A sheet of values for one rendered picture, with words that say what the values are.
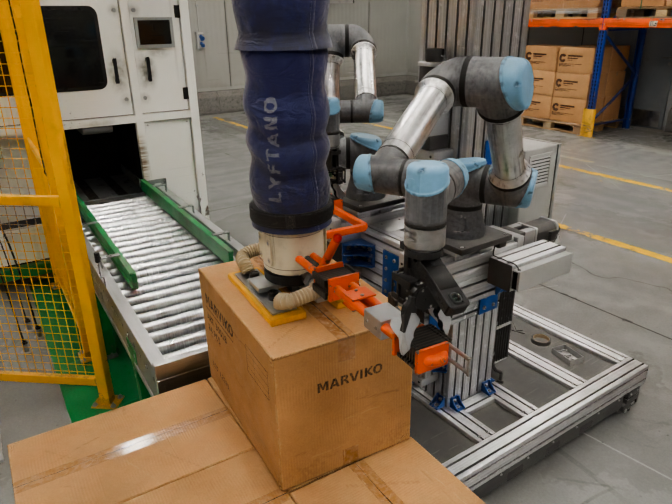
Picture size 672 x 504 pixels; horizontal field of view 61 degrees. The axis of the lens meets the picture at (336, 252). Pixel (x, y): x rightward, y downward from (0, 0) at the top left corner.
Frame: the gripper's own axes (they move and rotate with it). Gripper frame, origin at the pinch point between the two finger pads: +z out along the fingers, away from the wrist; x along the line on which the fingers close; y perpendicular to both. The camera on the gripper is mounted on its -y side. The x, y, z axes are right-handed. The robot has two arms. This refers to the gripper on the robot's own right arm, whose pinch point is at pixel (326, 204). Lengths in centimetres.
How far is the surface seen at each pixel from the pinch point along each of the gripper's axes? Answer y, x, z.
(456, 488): 80, -5, 54
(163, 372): -4, -60, 50
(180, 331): -36, -47, 54
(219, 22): -925, 265, -59
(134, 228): -165, -40, 52
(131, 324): -40, -64, 48
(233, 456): 41, -52, 54
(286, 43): 41, -30, -53
